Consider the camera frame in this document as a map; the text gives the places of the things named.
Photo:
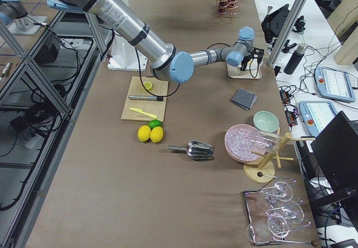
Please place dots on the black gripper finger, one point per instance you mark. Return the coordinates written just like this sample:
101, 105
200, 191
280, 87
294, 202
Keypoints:
243, 66

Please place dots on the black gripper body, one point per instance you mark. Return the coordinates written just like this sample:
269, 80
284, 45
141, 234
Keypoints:
246, 62

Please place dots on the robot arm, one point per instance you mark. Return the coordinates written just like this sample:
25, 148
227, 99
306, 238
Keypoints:
166, 63
11, 10

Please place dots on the cream rectangular tray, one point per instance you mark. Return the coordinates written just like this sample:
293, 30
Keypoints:
252, 71

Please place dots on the black mirror tray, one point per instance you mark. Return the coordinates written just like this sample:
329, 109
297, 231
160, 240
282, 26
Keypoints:
254, 211

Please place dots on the black equipment case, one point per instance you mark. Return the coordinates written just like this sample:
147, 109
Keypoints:
273, 23

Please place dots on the folded grey cloth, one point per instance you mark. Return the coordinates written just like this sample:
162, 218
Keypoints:
244, 99

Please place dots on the black thermos bottle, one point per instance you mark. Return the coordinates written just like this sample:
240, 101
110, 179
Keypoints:
295, 58

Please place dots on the mint green bowl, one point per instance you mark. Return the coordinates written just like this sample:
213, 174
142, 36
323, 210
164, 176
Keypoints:
265, 121

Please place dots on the pink bowl of ice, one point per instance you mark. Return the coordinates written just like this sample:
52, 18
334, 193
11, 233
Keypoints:
238, 145

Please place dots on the tumbler glass on stand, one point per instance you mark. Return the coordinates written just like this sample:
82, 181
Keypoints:
265, 141

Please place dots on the teach pendant far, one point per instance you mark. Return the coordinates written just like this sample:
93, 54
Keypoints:
334, 84

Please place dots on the teach pendant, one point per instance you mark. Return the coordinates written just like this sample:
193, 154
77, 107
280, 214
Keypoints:
334, 84
316, 115

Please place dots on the teach pendant near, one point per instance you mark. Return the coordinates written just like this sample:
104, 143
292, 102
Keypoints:
316, 115

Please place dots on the metal ice scoop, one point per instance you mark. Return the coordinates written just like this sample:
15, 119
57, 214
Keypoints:
196, 150

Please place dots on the half lemon slice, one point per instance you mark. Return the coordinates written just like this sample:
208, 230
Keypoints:
148, 85

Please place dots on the metal tube black cap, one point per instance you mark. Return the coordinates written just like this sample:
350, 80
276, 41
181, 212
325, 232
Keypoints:
146, 98

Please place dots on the wooden glass stand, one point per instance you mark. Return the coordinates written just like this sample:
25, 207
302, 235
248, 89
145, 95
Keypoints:
262, 170

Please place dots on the green lime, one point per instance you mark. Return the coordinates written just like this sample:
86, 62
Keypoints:
154, 123

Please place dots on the yellow lemon right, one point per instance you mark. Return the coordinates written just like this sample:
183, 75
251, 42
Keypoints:
156, 134

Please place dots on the yellow lemon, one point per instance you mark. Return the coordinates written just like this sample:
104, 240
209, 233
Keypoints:
143, 133
156, 134

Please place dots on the yellow lemon left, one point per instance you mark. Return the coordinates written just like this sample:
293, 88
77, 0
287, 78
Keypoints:
143, 133

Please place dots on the black monitor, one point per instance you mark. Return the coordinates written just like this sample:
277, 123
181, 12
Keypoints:
335, 150

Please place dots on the wine glass upper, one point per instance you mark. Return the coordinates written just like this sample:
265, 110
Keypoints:
280, 191

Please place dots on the wine glass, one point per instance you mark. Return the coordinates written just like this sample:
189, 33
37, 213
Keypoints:
280, 191
271, 229
290, 210

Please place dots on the wine glass middle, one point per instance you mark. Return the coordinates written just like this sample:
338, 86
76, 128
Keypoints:
290, 210

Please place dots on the wine glass lower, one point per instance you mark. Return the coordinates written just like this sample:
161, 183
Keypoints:
271, 229

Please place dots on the copper wire bottle rack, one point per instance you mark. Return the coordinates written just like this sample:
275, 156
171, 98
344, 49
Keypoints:
227, 8

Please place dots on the aluminium frame post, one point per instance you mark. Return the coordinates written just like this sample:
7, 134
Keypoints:
285, 31

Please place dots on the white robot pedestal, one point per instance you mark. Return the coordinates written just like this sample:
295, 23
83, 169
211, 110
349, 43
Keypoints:
123, 55

